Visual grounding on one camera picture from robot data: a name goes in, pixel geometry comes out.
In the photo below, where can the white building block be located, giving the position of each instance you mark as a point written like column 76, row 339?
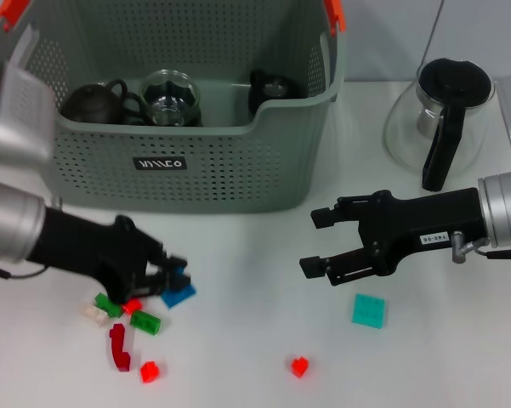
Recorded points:
column 94, row 315

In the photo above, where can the dark red curved block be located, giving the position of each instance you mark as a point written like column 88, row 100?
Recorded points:
column 120, row 350

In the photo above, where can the teal square building block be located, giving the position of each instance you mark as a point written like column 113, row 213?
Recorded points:
column 367, row 311

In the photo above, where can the small green building block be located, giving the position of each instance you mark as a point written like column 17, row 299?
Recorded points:
column 145, row 323

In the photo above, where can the small red building block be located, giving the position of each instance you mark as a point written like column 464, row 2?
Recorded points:
column 299, row 367
column 149, row 372

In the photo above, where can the blue square building block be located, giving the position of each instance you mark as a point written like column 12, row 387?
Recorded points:
column 176, row 298

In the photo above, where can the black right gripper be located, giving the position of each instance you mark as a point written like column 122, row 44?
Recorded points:
column 421, row 221

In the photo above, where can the grey-green perforated storage basket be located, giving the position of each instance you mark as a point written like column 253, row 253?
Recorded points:
column 246, row 170

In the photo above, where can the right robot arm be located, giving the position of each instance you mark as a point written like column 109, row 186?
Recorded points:
column 506, row 208

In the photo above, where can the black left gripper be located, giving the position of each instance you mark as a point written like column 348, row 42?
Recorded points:
column 98, row 251

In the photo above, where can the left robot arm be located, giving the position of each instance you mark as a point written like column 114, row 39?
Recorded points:
column 13, row 221

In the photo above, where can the bright red-orange building block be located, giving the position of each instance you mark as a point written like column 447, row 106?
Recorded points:
column 132, row 306

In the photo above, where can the black clay teapot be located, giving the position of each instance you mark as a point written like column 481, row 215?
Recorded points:
column 91, row 104

